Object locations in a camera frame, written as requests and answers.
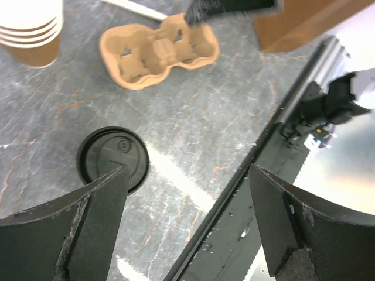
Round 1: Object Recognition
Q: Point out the white stir stick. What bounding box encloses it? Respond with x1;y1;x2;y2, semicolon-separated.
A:
102;0;168;22

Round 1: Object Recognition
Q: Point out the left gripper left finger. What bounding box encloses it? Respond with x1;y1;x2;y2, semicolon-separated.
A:
1;166;129;280

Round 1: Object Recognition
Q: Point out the stack of paper cups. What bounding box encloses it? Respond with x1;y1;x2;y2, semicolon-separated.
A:
1;0;64;68

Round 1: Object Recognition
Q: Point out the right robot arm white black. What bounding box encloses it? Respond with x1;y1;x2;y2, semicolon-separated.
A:
185;1;370;145

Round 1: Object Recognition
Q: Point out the brown paper bag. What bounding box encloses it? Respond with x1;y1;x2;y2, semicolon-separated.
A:
254;0;374;52

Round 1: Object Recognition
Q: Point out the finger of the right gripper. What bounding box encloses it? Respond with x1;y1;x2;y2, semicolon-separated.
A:
186;0;277;26

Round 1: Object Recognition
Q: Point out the white slotted cable duct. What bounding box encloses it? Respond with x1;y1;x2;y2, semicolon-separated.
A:
293;134;321;186

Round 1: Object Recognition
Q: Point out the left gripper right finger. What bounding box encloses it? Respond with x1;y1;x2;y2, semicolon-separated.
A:
249;165;374;280

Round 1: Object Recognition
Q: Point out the cardboard cup carrier tray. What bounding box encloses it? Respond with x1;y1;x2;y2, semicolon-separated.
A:
99;13;220;90

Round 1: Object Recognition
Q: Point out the black plastic cup lid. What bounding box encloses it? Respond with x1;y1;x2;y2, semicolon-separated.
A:
76;126;150;195

